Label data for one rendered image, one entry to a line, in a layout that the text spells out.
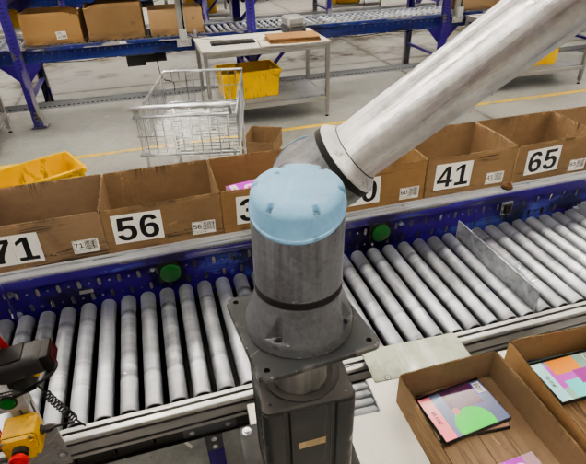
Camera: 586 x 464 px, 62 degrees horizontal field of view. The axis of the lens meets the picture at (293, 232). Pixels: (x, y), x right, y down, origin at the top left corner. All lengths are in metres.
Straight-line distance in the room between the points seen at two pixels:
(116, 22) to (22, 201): 3.99
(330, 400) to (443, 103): 0.55
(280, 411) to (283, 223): 0.38
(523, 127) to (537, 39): 1.69
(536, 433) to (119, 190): 1.55
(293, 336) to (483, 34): 0.55
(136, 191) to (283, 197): 1.29
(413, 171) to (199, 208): 0.80
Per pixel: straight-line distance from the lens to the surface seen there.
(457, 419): 1.33
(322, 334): 0.81
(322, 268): 0.74
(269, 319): 0.81
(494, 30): 0.84
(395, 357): 1.48
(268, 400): 0.95
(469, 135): 2.34
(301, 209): 0.69
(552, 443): 1.37
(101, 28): 5.84
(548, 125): 2.59
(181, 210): 1.68
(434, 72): 0.83
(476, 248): 1.95
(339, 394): 0.96
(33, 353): 1.15
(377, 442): 1.30
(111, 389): 1.50
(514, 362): 1.47
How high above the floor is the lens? 1.82
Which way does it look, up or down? 33 degrees down
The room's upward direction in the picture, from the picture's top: 2 degrees counter-clockwise
